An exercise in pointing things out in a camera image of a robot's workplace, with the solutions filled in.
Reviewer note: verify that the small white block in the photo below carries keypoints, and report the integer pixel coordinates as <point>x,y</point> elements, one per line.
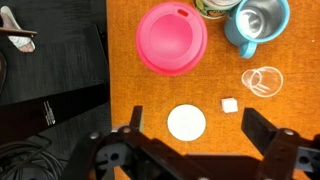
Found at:
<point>229,105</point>

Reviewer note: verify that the black bar with white label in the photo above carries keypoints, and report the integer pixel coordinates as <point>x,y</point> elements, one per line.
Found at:
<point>50,113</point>

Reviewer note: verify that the round green disc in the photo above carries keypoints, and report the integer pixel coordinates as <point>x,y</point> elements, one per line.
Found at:
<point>186,122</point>

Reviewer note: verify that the orange fabric sofa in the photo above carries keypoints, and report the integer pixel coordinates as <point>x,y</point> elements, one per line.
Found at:
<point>213,90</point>

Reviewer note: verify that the striped cup with pink lid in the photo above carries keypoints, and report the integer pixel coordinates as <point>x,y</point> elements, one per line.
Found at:
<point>171,38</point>

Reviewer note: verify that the glass jar container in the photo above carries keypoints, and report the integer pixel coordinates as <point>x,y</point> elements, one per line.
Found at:
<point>215,8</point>

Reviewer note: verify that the blue metal mug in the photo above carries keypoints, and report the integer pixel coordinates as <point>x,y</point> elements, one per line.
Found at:
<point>256,23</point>

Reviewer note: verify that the white slipper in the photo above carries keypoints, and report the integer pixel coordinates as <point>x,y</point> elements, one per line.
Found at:
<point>20,40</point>

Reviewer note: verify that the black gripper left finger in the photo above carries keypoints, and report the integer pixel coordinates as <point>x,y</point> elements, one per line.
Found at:
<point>136,116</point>

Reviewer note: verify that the small clear glass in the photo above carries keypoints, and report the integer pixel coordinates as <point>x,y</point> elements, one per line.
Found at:
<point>265,81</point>

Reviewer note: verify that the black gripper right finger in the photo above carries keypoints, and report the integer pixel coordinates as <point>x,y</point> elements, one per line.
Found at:
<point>258,128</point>

